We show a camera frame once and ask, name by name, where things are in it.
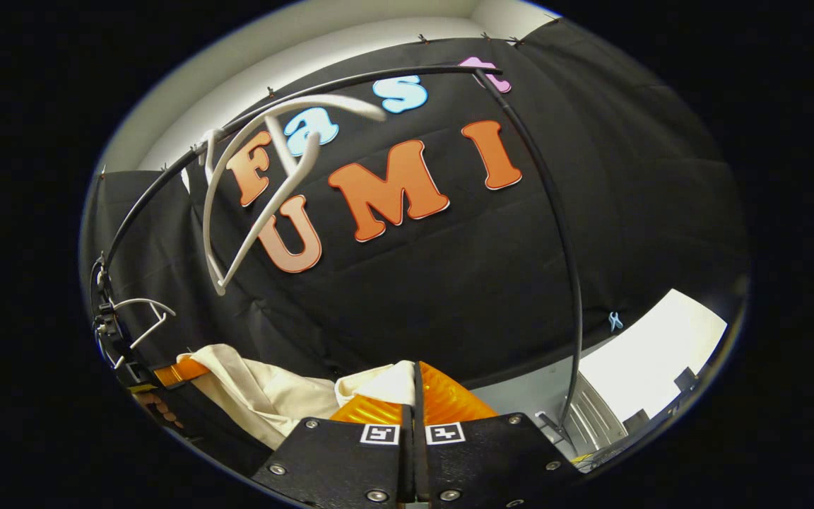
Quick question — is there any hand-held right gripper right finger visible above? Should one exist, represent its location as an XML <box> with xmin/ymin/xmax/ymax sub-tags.
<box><xmin>415</xmin><ymin>361</ymin><xmax>584</xmax><ymax>507</ymax></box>

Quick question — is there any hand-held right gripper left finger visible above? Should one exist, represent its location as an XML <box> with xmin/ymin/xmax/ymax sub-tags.
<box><xmin>252</xmin><ymin>385</ymin><xmax>415</xmax><ymax>506</ymax></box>

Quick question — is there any cream button shirt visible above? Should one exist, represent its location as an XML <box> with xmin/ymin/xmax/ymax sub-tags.
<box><xmin>177</xmin><ymin>344</ymin><xmax>416</xmax><ymax>450</ymax></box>

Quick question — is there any white plastic clothes hanger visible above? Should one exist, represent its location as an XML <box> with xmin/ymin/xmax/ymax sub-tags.
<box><xmin>202</xmin><ymin>94</ymin><xmax>388</xmax><ymax>296</ymax></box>
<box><xmin>95</xmin><ymin>297</ymin><xmax>177</xmax><ymax>370</ymax></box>

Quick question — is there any black metal clothes rack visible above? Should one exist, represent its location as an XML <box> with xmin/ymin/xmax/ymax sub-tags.
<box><xmin>100</xmin><ymin>64</ymin><xmax>586</xmax><ymax>443</ymax></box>

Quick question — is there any black backdrop cloth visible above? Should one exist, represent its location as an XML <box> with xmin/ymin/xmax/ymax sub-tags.
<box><xmin>81</xmin><ymin>18</ymin><xmax>750</xmax><ymax>481</ymax></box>

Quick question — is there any yellow cable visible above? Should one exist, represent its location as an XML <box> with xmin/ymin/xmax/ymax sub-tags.
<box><xmin>571</xmin><ymin>452</ymin><xmax>616</xmax><ymax>473</ymax></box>

